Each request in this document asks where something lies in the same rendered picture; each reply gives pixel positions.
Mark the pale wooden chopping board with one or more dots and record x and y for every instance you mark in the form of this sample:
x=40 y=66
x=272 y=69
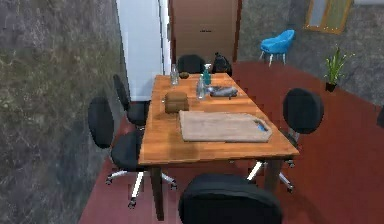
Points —
x=220 y=126

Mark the brown bread loaf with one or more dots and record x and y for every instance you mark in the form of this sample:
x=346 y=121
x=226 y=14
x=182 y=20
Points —
x=176 y=102

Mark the wooden dining table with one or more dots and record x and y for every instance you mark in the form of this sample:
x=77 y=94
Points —
x=213 y=106

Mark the clear glass bottle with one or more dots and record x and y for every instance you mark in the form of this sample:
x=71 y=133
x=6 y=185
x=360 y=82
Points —
x=174 y=75
x=201 y=89

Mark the grey pan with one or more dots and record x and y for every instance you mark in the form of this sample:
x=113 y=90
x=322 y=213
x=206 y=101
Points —
x=222 y=91

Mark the small brown round food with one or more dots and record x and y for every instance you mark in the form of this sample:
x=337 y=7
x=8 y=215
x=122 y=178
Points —
x=184 y=75

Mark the teal spray bottle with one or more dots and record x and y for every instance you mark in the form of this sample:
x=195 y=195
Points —
x=206 y=76

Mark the black office chair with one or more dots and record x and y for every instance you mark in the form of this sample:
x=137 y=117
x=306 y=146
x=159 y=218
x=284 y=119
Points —
x=135 y=110
x=301 y=111
x=221 y=64
x=230 y=201
x=125 y=151
x=190 y=64

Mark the brown wooden door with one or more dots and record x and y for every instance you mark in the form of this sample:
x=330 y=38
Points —
x=204 y=28

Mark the blue shell chair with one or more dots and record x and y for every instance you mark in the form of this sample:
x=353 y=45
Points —
x=278 y=43

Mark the green house plant black pot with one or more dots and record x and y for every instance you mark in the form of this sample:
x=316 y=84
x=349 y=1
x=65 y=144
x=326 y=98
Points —
x=334 y=68

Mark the wood framed picture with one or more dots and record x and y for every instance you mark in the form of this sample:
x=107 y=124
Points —
x=328 y=13

